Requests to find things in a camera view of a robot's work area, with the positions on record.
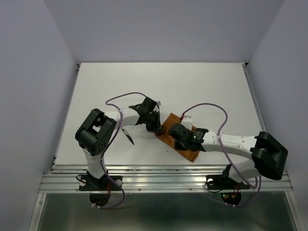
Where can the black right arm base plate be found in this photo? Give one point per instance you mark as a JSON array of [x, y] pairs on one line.
[[224, 182]]

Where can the orange brown cloth napkin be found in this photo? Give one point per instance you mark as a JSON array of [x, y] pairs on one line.
[[168, 140]]

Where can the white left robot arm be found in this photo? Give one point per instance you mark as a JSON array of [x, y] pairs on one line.
[[97, 130]]

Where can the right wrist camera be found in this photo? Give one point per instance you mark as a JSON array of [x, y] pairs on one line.
[[187, 122]]

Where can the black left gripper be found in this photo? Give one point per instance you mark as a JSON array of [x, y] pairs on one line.
[[156, 128]]

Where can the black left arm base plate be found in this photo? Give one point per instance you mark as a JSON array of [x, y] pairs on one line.
[[88, 183]]

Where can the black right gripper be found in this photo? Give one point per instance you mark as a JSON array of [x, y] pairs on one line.
[[179, 146]]

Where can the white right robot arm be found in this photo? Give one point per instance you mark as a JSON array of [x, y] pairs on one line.
[[265, 156]]

